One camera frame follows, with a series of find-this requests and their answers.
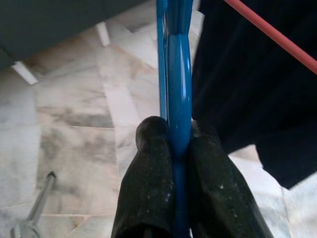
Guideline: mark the metal clothes rack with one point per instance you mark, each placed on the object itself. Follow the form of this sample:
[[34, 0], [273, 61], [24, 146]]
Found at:
[[40, 198]]

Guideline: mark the red plastic hanger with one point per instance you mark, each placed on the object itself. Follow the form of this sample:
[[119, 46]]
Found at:
[[272, 34]]

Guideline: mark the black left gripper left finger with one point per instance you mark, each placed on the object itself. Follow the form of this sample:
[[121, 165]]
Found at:
[[146, 186]]

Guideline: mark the navy blue garment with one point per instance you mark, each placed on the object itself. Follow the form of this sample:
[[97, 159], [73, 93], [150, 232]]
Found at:
[[247, 99]]

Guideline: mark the blue plastic hanger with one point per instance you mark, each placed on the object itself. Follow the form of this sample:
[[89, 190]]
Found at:
[[179, 86]]

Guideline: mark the black tv cabinet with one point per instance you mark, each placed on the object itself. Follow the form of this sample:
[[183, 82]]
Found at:
[[62, 22]]

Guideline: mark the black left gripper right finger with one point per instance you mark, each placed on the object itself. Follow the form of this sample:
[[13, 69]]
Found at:
[[218, 193]]

